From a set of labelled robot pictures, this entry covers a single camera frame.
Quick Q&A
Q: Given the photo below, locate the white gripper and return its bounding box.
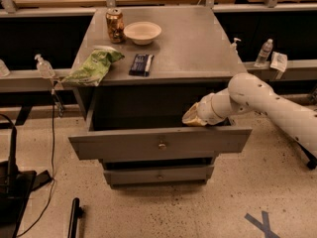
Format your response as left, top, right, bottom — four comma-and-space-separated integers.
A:
182, 93, 224, 126

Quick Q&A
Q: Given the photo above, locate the grey top drawer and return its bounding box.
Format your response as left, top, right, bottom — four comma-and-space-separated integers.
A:
69, 93, 252, 163

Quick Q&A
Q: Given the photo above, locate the grey drawer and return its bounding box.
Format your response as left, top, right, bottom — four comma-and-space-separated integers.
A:
69, 93, 252, 163
104, 165, 214, 186

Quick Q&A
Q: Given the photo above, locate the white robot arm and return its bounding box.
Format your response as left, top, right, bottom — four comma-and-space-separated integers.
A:
182, 73, 317, 158

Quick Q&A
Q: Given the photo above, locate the grey drawer cabinet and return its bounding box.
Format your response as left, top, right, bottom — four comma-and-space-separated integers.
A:
70, 5, 250, 190

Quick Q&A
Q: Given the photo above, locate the grey bottom drawer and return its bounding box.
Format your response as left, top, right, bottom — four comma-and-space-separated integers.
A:
104, 165, 214, 186

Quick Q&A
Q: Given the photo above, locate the dark blue snack packet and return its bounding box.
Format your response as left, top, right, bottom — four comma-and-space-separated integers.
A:
129, 54, 155, 76

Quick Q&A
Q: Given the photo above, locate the small sanitizer pump bottle right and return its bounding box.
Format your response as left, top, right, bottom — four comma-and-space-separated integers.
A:
231, 38, 241, 53

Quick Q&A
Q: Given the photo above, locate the white bowl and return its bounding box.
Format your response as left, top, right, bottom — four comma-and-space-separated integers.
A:
124, 22, 161, 46

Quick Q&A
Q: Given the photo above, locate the clear plastic water bottle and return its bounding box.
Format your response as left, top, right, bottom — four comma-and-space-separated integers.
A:
255, 39, 273, 67

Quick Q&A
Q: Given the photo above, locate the white paper packet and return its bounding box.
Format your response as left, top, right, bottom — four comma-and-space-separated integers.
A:
270, 52, 287, 72

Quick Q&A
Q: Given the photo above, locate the green chip bag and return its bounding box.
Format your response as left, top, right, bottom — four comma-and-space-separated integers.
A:
61, 46, 125, 86

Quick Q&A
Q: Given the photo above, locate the gold soda can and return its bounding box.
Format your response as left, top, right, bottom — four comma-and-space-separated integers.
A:
106, 8, 125, 43

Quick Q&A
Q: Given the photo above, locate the black wheeled stand leg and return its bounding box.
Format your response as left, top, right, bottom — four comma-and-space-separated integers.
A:
300, 146, 317, 170

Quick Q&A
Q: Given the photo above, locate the blue tape cross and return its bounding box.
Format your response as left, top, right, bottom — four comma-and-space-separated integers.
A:
245, 211, 280, 238

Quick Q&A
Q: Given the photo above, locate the black bar on floor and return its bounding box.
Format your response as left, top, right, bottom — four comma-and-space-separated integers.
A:
67, 197, 83, 238

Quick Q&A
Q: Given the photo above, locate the clear sanitizer pump bottle left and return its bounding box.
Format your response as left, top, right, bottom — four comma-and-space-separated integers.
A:
35, 54, 55, 78

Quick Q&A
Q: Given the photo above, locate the black stand base left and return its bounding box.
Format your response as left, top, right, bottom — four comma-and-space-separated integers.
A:
0, 114, 53, 238

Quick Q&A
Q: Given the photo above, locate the clear bottle far left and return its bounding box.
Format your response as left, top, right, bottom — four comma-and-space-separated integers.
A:
0, 59, 10, 77

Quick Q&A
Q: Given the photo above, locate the black cable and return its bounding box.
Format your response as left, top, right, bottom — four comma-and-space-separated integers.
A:
16, 88, 66, 238

